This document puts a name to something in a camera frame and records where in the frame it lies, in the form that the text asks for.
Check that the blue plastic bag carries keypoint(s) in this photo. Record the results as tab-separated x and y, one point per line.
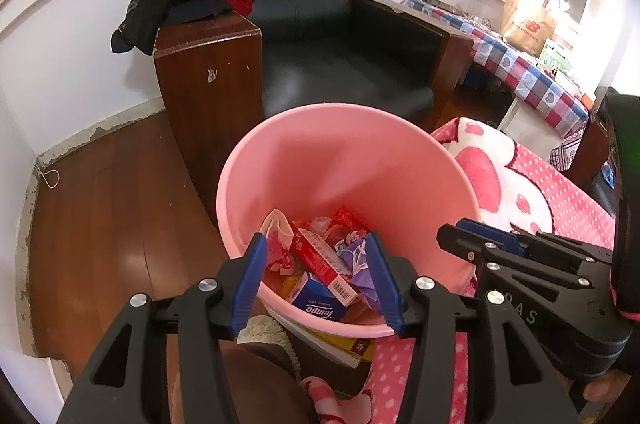
610	174

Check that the pink plastic bucket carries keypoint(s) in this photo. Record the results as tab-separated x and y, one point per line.
350	154

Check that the blue tissue pack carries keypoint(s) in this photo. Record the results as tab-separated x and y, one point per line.
320	304

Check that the pink polka dot blanket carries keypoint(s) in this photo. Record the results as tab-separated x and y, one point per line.
550	199

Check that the white red carton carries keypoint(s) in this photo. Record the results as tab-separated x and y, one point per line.
320	259

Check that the person's right hand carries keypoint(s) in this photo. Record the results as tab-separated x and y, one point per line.
605	389

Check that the purple plastic bag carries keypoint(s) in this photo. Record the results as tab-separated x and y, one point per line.
360	259

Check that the white table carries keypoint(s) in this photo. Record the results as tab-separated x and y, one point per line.
525	124

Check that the red box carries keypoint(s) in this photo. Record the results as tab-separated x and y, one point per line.
347	219

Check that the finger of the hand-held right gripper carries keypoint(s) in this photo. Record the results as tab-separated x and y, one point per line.
500	264
490	231

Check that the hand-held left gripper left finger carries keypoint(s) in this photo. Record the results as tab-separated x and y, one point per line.
247	284

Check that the black leather sofa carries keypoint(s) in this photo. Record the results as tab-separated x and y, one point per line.
340	69

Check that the green box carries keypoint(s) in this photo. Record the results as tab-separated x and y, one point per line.
554	57

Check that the yellow white book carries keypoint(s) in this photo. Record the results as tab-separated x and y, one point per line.
340	346

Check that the small orange box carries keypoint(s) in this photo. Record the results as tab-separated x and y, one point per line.
292	286

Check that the white fluffy slipper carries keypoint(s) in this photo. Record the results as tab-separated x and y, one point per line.
265	331

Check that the brown paper bag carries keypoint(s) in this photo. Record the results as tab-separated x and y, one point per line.
530	29

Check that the red patterned wrapper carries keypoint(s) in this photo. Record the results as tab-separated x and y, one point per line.
280	249

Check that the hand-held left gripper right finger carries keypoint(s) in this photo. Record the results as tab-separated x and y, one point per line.
385	284

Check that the chequered heart tablecloth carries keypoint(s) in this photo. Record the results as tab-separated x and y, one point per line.
520	69

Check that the pink striped cloth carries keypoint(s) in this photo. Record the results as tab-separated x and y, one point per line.
330	399

